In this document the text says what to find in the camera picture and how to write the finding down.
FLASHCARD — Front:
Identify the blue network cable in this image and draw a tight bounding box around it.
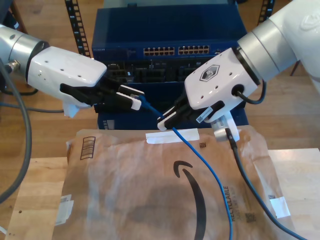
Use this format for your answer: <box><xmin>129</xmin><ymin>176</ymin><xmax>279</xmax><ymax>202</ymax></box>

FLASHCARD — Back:
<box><xmin>137</xmin><ymin>93</ymin><xmax>235</xmax><ymax>240</ymax></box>

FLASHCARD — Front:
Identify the dark blue flat device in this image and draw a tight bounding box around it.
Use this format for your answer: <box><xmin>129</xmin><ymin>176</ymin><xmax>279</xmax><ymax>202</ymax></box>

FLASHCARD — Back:
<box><xmin>97</xmin><ymin>109</ymin><xmax>250</xmax><ymax>131</ymax></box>

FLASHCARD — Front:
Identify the black rack server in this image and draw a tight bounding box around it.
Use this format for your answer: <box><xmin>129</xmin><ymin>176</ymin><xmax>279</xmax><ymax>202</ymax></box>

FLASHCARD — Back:
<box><xmin>106</xmin><ymin>58</ymin><xmax>208</xmax><ymax>85</ymax></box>

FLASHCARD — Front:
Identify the black perforated rack upright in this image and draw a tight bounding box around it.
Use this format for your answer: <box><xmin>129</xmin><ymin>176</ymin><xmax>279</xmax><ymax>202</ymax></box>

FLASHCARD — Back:
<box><xmin>64</xmin><ymin>0</ymin><xmax>92</xmax><ymax>60</ymax></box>
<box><xmin>257</xmin><ymin>0</ymin><xmax>276</xmax><ymax>26</ymax></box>

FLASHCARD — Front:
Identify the dark sneaker white sole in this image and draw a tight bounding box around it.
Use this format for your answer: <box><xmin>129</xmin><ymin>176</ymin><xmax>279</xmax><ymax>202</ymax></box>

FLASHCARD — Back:
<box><xmin>3</xmin><ymin>11</ymin><xmax>21</xmax><ymax>32</ymax></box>

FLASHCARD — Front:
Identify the brown paper mailer envelope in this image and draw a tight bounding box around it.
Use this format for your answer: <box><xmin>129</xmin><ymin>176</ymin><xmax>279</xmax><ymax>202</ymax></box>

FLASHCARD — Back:
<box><xmin>53</xmin><ymin>126</ymin><xmax>298</xmax><ymax>240</ymax></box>

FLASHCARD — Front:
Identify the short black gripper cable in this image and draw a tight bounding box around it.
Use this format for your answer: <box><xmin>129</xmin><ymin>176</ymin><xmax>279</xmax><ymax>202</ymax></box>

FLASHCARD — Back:
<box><xmin>233</xmin><ymin>78</ymin><xmax>268</xmax><ymax>105</ymax></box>

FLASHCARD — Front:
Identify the blue network switch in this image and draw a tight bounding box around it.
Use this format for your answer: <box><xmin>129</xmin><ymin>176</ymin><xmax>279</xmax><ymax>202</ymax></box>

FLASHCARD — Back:
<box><xmin>91</xmin><ymin>5</ymin><xmax>248</xmax><ymax>61</ymax></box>

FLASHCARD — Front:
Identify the metal frame chair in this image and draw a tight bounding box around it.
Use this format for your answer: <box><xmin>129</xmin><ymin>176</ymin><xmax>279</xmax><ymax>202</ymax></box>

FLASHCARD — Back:
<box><xmin>289</xmin><ymin>59</ymin><xmax>303</xmax><ymax>77</ymax></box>

